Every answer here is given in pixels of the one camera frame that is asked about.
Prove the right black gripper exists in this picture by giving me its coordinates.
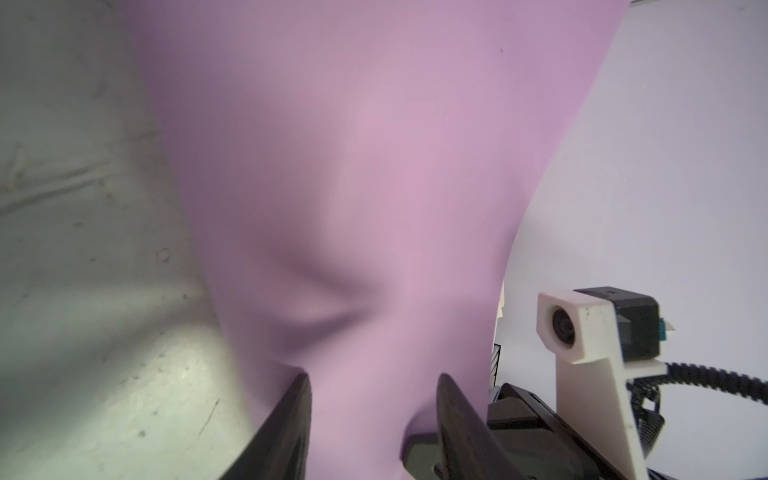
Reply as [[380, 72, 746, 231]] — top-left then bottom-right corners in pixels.
[[401, 384, 625, 479]]

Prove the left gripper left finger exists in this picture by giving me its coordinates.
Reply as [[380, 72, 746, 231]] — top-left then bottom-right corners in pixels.
[[220, 373, 312, 480]]

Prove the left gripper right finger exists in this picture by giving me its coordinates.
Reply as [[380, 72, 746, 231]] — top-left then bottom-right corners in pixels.
[[436, 373, 525, 480]]

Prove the purple pink wrapping paper sheet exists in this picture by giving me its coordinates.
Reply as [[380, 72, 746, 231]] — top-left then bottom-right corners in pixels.
[[120, 1, 629, 479]]

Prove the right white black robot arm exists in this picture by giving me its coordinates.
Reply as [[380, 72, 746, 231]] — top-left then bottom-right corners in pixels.
[[489, 363, 767, 479]]

